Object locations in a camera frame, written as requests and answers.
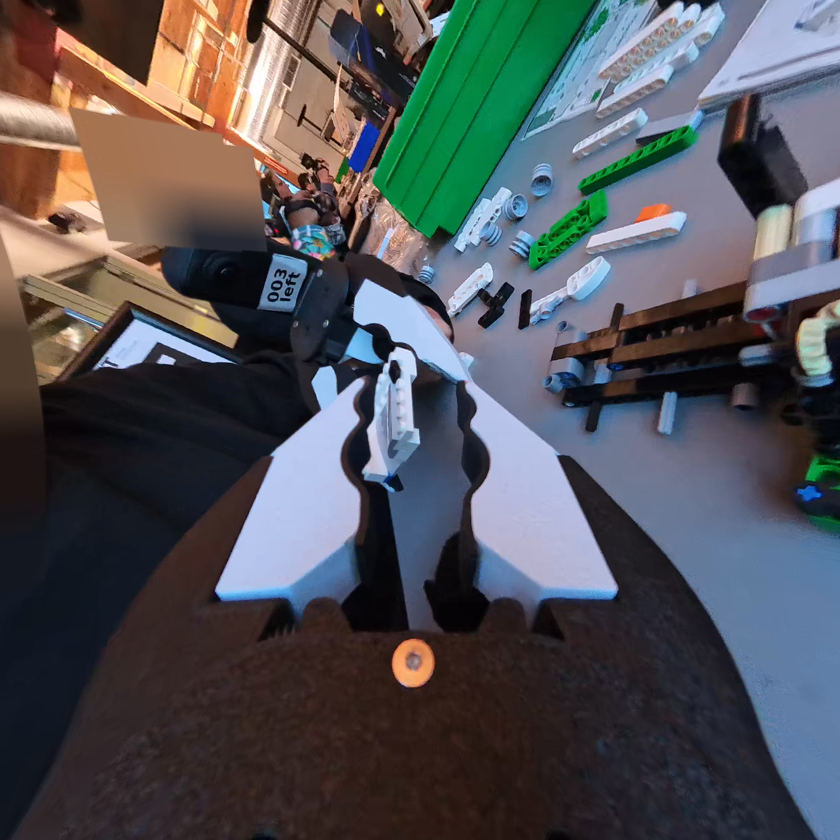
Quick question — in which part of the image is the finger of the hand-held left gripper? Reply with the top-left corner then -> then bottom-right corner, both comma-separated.
311,327 -> 385,413
353,278 -> 471,383

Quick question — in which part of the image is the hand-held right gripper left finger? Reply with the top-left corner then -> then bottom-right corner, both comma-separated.
215,377 -> 408,632

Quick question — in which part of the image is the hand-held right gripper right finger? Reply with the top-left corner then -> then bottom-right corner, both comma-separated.
423,381 -> 620,632

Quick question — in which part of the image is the white lego panel piece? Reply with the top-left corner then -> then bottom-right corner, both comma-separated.
362,346 -> 422,493

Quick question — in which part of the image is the black lego connector piece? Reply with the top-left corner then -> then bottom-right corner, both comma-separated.
477,282 -> 516,329

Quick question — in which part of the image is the white lego angled piece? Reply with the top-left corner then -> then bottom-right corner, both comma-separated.
454,187 -> 514,253

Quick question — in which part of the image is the white curved lego beam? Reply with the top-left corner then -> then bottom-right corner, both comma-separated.
566,256 -> 611,301

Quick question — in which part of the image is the green lego box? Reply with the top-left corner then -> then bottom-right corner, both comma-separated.
371,0 -> 598,238

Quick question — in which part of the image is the partly built lego truck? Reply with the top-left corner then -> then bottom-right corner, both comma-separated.
543,92 -> 840,460

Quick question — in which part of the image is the long white lego beam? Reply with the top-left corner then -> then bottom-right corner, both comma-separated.
585,211 -> 688,256

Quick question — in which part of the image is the short white lego beam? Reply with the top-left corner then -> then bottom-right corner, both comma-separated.
571,108 -> 649,158

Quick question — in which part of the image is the long green lego beam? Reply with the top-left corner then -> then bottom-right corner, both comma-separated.
577,125 -> 698,196

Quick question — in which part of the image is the green black lego assembly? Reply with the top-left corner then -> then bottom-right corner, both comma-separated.
791,453 -> 840,534

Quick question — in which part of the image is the grey flat lego piece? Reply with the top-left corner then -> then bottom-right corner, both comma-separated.
635,110 -> 704,145

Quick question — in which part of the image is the stack of white lego beams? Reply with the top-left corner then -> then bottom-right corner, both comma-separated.
596,0 -> 726,119

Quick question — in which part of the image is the lego instruction booklet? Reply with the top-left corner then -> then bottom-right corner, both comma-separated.
697,0 -> 840,109

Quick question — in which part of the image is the black framed poster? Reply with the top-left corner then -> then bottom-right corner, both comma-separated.
59,302 -> 240,383

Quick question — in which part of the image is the glass display case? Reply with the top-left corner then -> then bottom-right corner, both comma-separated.
20,256 -> 240,352

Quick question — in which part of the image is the blue bin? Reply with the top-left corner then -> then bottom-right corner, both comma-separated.
348,121 -> 383,173

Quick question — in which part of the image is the green white printed sheet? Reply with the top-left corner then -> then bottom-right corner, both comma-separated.
521,0 -> 664,140

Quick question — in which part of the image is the green lego frame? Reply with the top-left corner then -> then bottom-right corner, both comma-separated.
528,190 -> 610,271

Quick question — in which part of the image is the silver air duct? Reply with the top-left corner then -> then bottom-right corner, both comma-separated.
0,92 -> 83,153

